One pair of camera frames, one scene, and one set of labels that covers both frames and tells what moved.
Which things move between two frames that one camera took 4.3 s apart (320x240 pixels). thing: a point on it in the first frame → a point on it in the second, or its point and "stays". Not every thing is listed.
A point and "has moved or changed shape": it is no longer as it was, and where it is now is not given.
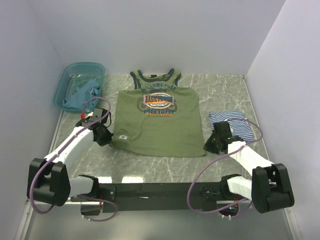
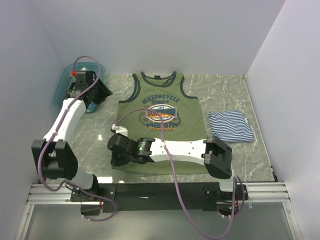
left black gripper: (107, 139) → (105, 92)
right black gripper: (208, 145) → (116, 162)
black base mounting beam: (150, 197) stays
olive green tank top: (157, 118) has moved or changed shape
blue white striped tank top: (238, 123) stays
